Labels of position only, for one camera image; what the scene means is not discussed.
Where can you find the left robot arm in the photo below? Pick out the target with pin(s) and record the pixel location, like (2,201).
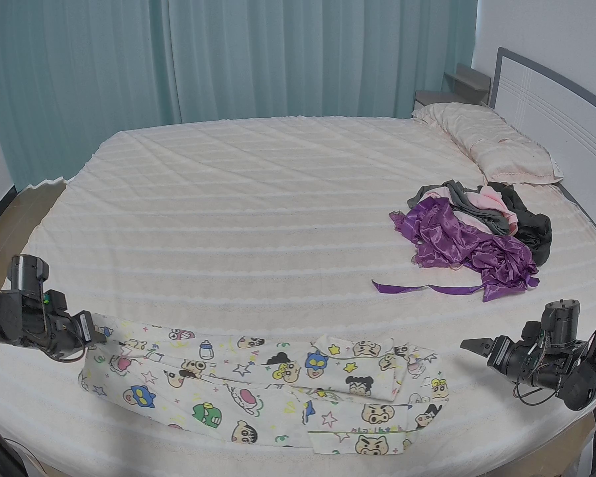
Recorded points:
(15,316)

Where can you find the pink garment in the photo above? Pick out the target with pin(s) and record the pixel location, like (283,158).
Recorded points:
(486,201)

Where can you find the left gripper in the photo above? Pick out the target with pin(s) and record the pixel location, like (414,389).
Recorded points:
(87,328)

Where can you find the black garment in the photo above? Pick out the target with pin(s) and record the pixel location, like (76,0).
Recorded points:
(534,231)

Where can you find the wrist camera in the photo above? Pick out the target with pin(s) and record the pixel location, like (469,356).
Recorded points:
(531,333)
(55,300)

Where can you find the purple satin garment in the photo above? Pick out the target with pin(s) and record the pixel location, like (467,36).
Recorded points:
(447,236)

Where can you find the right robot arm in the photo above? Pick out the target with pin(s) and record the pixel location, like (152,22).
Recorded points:
(576,360)

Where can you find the cream pillow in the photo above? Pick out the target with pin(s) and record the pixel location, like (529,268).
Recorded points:
(496,142)

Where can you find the grey garment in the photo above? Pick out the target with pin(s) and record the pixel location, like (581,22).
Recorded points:
(459,194)

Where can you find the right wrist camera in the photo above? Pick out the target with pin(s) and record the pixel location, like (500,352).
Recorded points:
(531,333)

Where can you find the grey bedside table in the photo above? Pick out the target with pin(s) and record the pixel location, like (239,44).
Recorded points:
(457,87)

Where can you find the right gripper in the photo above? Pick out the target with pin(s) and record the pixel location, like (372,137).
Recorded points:
(504,355)

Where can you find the white printed pyjama top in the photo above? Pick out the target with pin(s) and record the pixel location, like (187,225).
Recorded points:
(258,385)

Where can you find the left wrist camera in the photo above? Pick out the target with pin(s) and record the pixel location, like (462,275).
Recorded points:
(55,300)

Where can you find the bed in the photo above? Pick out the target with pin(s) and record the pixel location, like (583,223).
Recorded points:
(253,192)

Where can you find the blue-green curtain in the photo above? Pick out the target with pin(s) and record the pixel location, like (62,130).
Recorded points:
(303,42)
(79,67)

